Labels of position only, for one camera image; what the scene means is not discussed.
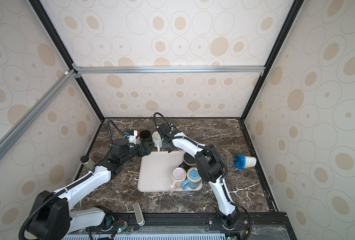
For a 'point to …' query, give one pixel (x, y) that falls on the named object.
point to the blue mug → (194, 179)
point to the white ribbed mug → (157, 139)
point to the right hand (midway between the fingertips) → (169, 142)
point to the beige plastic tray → (155, 169)
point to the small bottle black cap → (86, 159)
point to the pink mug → (178, 176)
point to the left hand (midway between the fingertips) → (153, 142)
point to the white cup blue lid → (242, 162)
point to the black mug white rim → (145, 136)
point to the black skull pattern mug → (188, 161)
